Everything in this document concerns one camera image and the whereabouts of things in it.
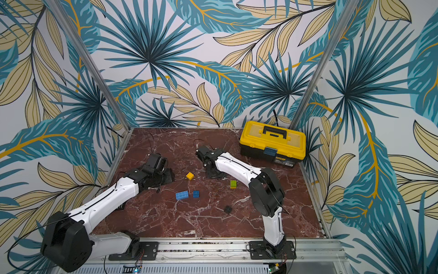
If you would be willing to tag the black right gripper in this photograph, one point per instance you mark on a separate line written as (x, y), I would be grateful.
(212, 172)

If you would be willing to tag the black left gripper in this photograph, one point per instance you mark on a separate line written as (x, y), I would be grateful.
(170, 177)

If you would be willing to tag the yellow small lego brick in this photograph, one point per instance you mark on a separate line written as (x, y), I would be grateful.
(190, 176)

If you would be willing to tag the light blue long lego brick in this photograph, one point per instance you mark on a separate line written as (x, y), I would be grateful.
(182, 195)

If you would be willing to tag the green yellow lego brick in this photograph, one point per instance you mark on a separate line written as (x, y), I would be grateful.
(233, 184)

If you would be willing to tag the black small lego brick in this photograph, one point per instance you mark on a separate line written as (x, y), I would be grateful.
(228, 209)

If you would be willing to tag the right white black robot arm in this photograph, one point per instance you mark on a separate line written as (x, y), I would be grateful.
(266, 192)

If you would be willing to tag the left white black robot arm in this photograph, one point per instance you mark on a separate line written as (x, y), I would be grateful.
(68, 241)

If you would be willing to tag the yellow black toolbox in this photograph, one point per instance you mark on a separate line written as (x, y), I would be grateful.
(272, 143)

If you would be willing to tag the aluminium left table rail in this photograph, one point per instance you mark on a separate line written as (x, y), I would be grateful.
(118, 156)

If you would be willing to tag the aluminium table rail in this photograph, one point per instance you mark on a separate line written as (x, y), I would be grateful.
(118, 156)
(314, 199)

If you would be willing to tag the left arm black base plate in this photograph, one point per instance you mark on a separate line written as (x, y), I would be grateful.
(145, 251)

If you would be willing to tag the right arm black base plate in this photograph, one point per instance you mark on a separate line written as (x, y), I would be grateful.
(262, 250)

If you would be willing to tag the aluminium right table rail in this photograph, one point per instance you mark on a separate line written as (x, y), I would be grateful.
(314, 199)

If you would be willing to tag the aluminium left corner post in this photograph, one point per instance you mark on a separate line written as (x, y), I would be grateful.
(62, 17)

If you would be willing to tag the aluminium corner post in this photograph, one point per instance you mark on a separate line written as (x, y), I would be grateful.
(62, 17)
(325, 57)

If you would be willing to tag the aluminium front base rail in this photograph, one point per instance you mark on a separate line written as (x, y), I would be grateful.
(226, 256)

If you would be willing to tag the aluminium right corner post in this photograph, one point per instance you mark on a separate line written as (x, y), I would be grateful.
(325, 57)

